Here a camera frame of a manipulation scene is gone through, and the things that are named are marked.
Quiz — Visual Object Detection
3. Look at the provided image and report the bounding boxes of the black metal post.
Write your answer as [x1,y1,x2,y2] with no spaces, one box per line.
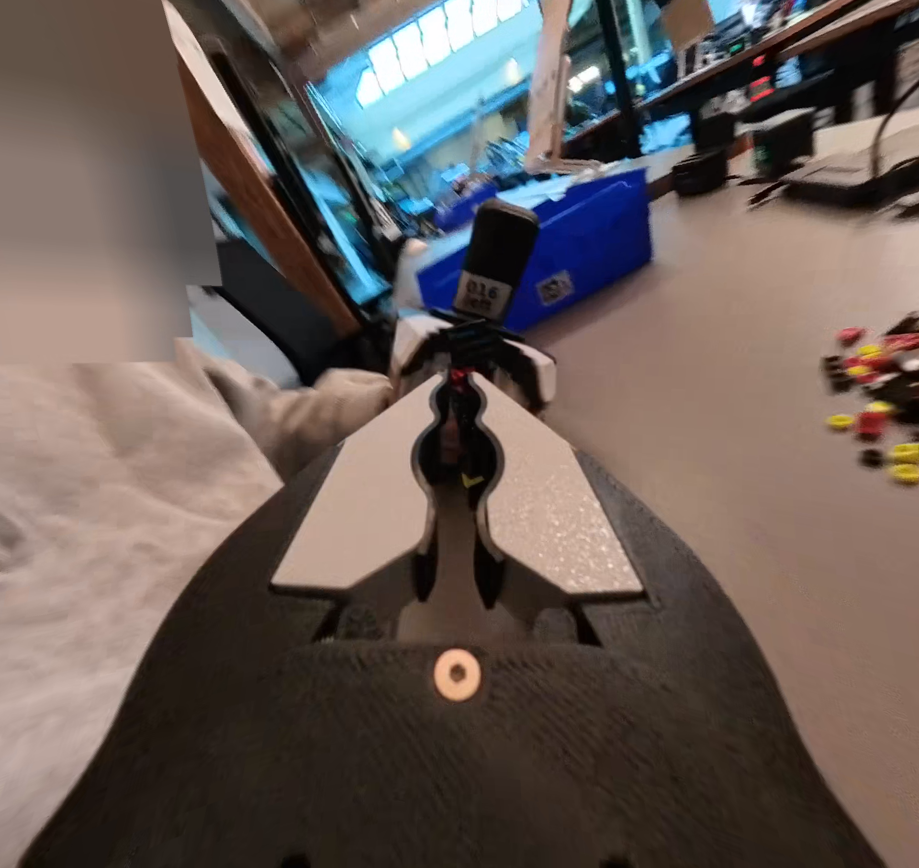
[578,0,647,161]

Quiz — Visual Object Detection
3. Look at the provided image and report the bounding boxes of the brown board sign stand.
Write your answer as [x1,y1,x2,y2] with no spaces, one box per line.
[523,0,597,176]

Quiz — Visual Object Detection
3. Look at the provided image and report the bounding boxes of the small black device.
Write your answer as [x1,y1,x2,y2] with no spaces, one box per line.
[691,110,739,154]
[671,148,732,197]

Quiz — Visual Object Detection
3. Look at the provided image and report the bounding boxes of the black power adapter with cable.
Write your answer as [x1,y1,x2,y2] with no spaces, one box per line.
[747,160,887,210]

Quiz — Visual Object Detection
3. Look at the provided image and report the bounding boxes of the black lego car assembly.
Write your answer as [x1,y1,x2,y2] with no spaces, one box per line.
[431,361,496,513]

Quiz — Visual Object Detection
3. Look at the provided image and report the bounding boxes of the blue plastic bin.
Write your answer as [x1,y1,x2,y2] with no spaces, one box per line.
[415,166,656,334]

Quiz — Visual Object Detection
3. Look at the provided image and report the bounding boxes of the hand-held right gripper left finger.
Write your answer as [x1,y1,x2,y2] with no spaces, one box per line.
[270,372,449,607]

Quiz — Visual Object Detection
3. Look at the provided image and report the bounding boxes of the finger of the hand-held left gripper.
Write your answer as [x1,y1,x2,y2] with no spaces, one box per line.
[391,315,453,398]
[495,337,560,417]

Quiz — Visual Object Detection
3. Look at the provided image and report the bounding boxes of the cardboard piece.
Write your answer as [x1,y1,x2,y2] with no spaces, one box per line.
[635,0,719,54]

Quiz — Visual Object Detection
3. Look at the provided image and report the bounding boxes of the pile of lego pieces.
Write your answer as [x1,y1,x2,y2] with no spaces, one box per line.
[820,311,919,487]

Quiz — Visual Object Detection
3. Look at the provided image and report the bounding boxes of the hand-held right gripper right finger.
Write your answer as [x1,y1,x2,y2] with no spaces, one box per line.
[467,371,646,626]

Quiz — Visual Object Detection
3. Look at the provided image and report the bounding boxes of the white paper sheets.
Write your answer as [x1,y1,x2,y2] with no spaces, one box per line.
[495,164,618,204]

